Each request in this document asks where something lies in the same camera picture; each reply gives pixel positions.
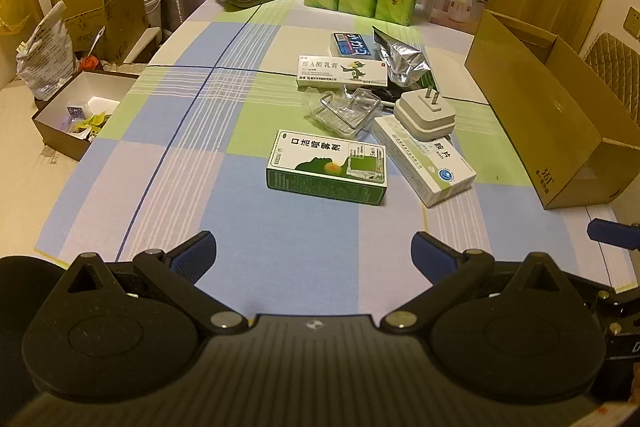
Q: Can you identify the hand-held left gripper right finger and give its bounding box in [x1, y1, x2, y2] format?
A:
[380, 231, 566, 336]

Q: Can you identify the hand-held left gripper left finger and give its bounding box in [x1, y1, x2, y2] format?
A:
[60, 231, 248, 336]

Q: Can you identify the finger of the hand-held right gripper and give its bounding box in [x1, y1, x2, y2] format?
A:
[565, 274, 640, 334]
[587, 218, 640, 252]

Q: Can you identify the white medicine box blue logo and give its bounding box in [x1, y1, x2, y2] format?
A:
[371, 116, 477, 208]

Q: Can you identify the brown cardboard box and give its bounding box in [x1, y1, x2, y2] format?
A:
[464, 9, 640, 211]

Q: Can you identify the green white spray box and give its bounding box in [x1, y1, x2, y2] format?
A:
[266, 129, 388, 206]

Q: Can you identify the white power adapter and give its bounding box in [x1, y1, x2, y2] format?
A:
[393, 88, 457, 142]

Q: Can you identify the clear plastic tray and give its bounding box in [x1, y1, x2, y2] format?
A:
[306, 88, 383, 138]

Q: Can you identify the silver foil bag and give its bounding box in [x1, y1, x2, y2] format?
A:
[372, 26, 436, 90]

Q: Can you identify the white ointment box bird print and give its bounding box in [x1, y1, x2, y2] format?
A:
[296, 55, 390, 88]

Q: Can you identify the checked cloth covered desktop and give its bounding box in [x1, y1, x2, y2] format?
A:
[32, 0, 640, 308]

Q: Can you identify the quilted chair back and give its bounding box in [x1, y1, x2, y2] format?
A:
[580, 32, 640, 118]

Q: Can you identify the brown box white interior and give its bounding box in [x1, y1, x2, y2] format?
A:
[31, 69, 141, 162]

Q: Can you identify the white flat board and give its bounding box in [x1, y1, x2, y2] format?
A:
[122, 27, 163, 65]

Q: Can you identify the blue label plastic pack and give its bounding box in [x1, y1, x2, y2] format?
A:
[330, 32, 375, 60]

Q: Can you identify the white plastic bag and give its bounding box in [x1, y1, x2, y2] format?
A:
[16, 2, 78, 100]

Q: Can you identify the large cardboard carton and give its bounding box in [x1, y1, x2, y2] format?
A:
[50, 0, 148, 62]

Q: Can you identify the wall socket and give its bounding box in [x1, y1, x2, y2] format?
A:
[622, 7, 640, 38]

